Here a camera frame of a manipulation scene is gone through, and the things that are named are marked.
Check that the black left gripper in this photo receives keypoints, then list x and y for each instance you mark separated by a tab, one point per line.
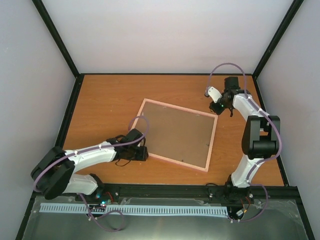
142	155

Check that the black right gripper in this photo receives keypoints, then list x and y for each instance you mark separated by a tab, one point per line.
217	110

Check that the pink picture frame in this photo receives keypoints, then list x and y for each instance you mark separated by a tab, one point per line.
177	134

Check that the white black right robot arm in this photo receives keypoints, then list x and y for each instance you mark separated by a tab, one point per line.
261	137

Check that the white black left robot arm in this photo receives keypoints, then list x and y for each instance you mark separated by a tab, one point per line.
57	172

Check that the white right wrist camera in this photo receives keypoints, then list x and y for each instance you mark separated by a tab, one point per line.
213	93

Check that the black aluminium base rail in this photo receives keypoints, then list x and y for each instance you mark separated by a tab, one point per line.
218	194

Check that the light blue slotted cable duct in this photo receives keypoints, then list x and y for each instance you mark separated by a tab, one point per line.
136	210

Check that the black right corner post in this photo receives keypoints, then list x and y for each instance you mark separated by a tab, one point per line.
285	23

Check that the black corner post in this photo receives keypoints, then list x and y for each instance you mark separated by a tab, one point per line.
285	23
47	20

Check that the black left corner post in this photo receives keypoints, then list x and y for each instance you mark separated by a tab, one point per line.
47	20

